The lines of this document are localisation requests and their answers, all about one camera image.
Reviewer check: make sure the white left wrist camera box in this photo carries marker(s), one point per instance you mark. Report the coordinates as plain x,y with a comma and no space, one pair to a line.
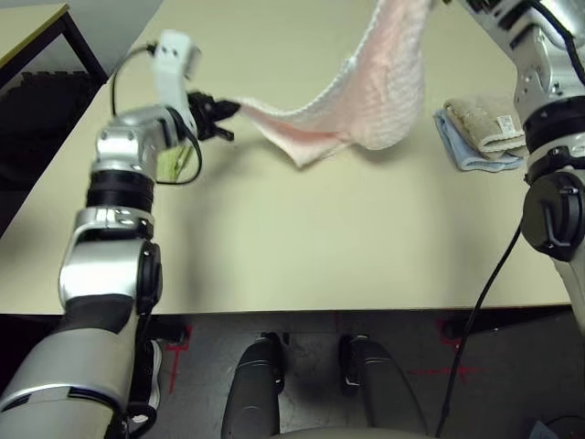
173,55

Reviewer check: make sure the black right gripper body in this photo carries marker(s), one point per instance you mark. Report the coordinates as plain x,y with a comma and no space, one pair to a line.
488,4

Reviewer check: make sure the light blue folded towel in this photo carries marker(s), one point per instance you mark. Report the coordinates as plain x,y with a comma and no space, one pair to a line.
457,146

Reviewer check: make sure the grey robot left leg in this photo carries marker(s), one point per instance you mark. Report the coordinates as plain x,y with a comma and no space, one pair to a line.
251,398

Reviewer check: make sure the black-framed side table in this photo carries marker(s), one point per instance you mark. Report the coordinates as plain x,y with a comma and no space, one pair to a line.
27,27

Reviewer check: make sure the beige folded towel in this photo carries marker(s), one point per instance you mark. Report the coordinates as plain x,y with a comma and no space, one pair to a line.
475,116

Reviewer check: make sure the pink fluffy towel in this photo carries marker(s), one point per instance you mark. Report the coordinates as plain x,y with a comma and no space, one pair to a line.
388,91

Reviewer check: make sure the white-soled sneaker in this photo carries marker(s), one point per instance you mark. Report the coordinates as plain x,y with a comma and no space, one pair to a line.
156,370

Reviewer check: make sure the green folded towel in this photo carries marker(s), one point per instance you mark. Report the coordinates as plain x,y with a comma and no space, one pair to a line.
171,164

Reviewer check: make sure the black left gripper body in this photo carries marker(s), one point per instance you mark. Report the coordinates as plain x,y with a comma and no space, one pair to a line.
203,114

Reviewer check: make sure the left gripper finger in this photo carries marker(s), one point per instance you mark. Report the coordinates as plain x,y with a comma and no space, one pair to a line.
223,134
228,107

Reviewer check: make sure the small grey blue box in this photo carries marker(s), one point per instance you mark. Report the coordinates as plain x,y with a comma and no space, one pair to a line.
542,431

